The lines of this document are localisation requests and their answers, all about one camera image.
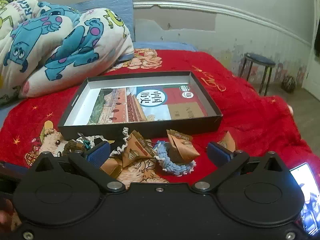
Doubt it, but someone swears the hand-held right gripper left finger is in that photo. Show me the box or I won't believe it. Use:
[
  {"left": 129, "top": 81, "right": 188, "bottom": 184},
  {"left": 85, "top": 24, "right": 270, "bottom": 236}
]
[{"left": 29, "top": 141, "right": 127, "bottom": 193}]

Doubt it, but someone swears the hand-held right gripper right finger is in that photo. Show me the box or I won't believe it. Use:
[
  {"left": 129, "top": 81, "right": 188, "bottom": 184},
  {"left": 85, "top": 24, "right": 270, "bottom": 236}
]
[{"left": 191, "top": 141, "right": 292, "bottom": 193}]

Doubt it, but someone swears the brown snack packet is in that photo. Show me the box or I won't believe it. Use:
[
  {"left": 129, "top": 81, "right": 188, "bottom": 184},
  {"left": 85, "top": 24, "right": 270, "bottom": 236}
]
[
  {"left": 166, "top": 129, "right": 200, "bottom": 164},
  {"left": 217, "top": 131, "right": 237, "bottom": 153},
  {"left": 100, "top": 156, "right": 123, "bottom": 178},
  {"left": 122, "top": 130, "right": 156, "bottom": 168}
]

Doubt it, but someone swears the cream knitted scrunchie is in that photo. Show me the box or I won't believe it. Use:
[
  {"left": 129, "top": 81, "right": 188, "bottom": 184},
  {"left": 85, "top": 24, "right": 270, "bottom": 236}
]
[{"left": 76, "top": 134, "right": 108, "bottom": 147}]

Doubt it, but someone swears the black and white scrunchie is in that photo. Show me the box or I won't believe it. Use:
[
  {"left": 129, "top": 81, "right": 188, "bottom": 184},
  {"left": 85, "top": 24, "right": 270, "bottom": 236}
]
[{"left": 109, "top": 127, "right": 130, "bottom": 158}]

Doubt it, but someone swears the brown knitted scrunchie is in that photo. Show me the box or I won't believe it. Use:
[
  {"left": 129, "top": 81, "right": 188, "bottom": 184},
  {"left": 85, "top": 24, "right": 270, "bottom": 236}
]
[{"left": 62, "top": 140, "right": 84, "bottom": 155}]

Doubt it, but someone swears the light blue fluffy scrunchie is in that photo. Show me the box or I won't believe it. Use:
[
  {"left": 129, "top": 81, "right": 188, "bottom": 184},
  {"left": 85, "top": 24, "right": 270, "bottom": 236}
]
[{"left": 153, "top": 141, "right": 197, "bottom": 178}]

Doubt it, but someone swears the black shallow cardboard box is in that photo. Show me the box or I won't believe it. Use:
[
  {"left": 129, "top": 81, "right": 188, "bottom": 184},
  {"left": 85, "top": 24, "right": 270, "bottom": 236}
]
[{"left": 57, "top": 71, "right": 223, "bottom": 140}]

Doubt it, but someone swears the history textbook with palace cover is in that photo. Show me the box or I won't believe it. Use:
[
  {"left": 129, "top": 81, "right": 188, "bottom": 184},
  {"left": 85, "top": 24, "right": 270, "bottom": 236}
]
[{"left": 87, "top": 85, "right": 208, "bottom": 125}]

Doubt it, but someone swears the red printed blanket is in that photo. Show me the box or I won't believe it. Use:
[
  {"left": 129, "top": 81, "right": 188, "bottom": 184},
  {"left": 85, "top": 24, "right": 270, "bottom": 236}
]
[{"left": 0, "top": 49, "right": 320, "bottom": 184}]

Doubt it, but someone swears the smartphone with lit screen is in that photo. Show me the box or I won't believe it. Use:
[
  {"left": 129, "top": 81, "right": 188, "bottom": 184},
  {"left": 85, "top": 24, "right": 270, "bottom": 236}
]
[{"left": 290, "top": 162, "right": 320, "bottom": 236}]

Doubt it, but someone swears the striped dark ball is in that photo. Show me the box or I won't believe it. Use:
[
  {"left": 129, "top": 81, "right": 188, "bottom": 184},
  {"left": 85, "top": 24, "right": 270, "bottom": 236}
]
[{"left": 281, "top": 76, "right": 297, "bottom": 94}]

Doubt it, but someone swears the round blue-seat metal stool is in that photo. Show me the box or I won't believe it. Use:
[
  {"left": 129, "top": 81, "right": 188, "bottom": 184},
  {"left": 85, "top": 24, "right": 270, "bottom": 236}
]
[{"left": 239, "top": 53, "right": 276, "bottom": 96}]

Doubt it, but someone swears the monster print white blanket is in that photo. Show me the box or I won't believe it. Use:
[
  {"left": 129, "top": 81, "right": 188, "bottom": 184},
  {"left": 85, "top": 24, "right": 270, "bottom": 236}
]
[{"left": 0, "top": 0, "right": 135, "bottom": 107}]

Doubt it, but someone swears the white door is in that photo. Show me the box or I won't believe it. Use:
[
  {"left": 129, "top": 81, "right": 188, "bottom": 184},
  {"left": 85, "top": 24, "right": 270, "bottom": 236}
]
[{"left": 302, "top": 30, "right": 320, "bottom": 103}]

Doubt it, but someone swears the blue pillow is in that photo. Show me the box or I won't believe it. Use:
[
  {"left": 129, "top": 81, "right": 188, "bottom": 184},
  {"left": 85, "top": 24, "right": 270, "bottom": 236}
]
[{"left": 66, "top": 0, "right": 135, "bottom": 43}]

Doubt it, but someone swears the white curved bed headboard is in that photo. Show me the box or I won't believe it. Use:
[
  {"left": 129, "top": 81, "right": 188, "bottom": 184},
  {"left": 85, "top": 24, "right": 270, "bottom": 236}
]
[{"left": 132, "top": 0, "right": 312, "bottom": 48}]

